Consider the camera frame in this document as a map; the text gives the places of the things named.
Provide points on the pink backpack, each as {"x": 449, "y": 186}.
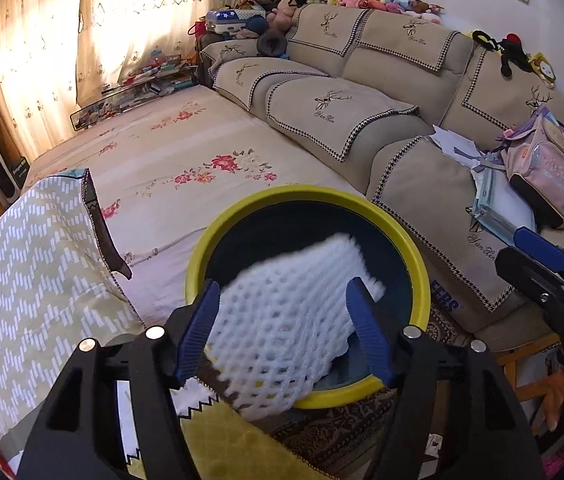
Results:
{"x": 547, "y": 175}

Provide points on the red handbag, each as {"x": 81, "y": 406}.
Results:
{"x": 198, "y": 27}

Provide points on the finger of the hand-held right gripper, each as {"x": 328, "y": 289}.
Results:
{"x": 537, "y": 242}
{"x": 527, "y": 275}

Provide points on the dark neck pillow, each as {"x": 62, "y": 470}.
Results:
{"x": 272, "y": 42}

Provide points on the yellow lion plush toy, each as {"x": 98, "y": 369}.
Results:
{"x": 544, "y": 67}

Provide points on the star print case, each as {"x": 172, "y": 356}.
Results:
{"x": 227, "y": 20}

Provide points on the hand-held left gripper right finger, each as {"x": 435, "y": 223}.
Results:
{"x": 367, "y": 330}

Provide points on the cluttered glass coffee table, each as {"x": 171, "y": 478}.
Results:
{"x": 132, "y": 90}

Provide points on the stack of books and folders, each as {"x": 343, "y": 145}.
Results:
{"x": 502, "y": 205}

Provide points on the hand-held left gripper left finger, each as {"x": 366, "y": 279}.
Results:
{"x": 197, "y": 330}

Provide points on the wooden stool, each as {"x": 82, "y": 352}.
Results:
{"x": 522, "y": 360}

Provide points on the cream embroidered curtain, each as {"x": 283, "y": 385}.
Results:
{"x": 17, "y": 50}
{"x": 142, "y": 20}

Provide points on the beige sofa with deer covers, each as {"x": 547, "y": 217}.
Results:
{"x": 312, "y": 105}

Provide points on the black yellow-rimmed trash bin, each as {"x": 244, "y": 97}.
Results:
{"x": 262, "y": 230}

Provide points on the dark patterned rug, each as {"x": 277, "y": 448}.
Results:
{"x": 352, "y": 425}

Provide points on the white foam net sleeve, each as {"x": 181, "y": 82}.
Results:
{"x": 287, "y": 320}

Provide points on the white loose papers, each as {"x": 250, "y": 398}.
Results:
{"x": 462, "y": 147}

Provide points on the black red yellow plush toy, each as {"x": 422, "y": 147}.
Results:
{"x": 509, "y": 55}

